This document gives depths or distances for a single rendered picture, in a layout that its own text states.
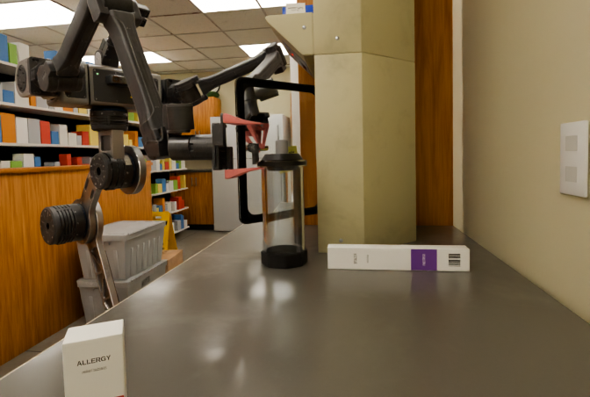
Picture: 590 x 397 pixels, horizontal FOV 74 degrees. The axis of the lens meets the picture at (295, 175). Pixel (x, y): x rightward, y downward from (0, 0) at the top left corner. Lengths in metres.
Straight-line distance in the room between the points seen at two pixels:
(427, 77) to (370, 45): 0.40
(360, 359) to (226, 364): 0.15
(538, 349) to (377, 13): 0.76
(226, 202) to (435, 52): 5.14
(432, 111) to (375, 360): 0.96
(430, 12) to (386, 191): 0.64
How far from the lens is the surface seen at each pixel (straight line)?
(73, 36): 1.28
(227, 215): 6.19
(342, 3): 0.99
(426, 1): 1.40
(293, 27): 0.98
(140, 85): 1.00
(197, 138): 0.88
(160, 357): 0.54
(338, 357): 0.50
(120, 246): 3.00
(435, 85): 1.34
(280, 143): 0.84
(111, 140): 1.64
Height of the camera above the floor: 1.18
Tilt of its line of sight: 3 degrees down
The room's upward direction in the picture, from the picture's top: 1 degrees counter-clockwise
